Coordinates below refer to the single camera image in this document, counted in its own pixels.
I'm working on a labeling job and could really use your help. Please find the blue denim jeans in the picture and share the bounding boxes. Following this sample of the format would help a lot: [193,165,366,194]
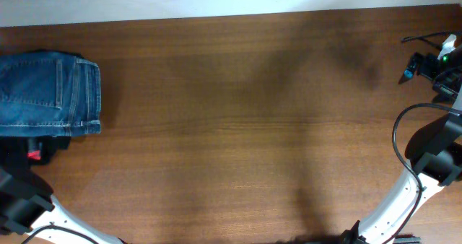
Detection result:
[0,51,103,139]

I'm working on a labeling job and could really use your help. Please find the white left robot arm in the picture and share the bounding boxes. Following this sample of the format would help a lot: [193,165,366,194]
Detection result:
[1,167,125,244]

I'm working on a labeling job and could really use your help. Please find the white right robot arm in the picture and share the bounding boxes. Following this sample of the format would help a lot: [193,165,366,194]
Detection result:
[338,47,461,243]

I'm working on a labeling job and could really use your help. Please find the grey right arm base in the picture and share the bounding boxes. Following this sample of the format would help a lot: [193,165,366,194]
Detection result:
[306,235,422,244]

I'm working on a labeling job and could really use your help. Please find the black fabric bag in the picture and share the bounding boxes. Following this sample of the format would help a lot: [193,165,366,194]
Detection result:
[0,48,84,173]

